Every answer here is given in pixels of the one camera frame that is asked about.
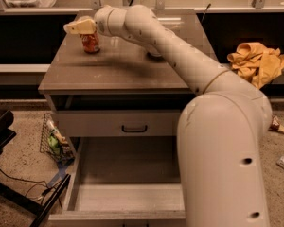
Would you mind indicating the closed drawer with black handle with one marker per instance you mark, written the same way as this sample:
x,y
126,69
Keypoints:
x,y
116,123

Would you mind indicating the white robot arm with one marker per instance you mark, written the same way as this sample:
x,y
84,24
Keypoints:
x,y
218,131

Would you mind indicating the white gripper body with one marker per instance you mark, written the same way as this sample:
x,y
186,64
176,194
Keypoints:
x,y
100,21

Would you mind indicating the open grey drawer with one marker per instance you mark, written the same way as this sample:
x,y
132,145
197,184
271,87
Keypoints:
x,y
124,182

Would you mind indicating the grey drawer cabinet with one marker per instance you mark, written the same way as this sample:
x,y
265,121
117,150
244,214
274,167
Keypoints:
x,y
121,76

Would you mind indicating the yellow crumpled cloth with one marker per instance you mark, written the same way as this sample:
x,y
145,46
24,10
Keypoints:
x,y
257,63

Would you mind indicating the blue tape on floor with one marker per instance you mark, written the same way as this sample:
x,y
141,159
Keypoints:
x,y
60,174

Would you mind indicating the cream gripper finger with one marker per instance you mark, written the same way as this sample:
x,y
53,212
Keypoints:
x,y
84,25

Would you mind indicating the wire basket with snacks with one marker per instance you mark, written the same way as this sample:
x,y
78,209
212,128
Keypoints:
x,y
52,143

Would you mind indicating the brown snack bag on floor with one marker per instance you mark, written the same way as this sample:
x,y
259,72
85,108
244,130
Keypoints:
x,y
276,125

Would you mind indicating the red coke can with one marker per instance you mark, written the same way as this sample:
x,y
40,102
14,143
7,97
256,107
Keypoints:
x,y
90,43

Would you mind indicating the black chair frame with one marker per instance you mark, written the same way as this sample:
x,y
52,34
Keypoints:
x,y
27,167

